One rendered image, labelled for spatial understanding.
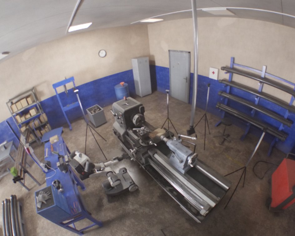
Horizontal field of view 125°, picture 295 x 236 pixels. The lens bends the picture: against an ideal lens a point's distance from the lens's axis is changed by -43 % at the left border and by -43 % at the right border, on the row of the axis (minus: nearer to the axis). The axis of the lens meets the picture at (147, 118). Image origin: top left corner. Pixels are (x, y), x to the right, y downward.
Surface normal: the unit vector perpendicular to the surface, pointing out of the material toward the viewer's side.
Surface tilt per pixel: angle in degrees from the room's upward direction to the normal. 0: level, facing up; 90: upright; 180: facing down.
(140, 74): 90
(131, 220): 0
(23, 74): 90
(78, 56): 90
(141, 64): 90
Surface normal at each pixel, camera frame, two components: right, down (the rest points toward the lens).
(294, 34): -0.80, 0.39
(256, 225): -0.09, -0.83
